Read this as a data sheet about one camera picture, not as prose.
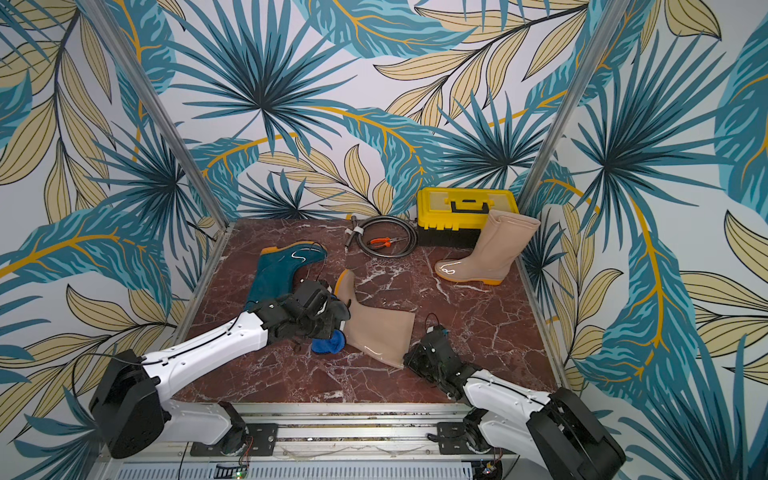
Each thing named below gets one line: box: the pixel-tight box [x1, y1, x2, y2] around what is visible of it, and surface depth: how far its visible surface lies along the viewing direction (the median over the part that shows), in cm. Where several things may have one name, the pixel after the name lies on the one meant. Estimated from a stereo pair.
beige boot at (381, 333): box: [334, 269, 415, 369], surface depth 92 cm
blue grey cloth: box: [311, 329, 347, 354], surface depth 80 cm
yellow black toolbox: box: [417, 187, 519, 248], surface depth 105 cm
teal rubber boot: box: [244, 241, 329, 312], surface depth 103 cm
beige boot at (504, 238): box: [434, 210, 541, 286], surface depth 96 cm
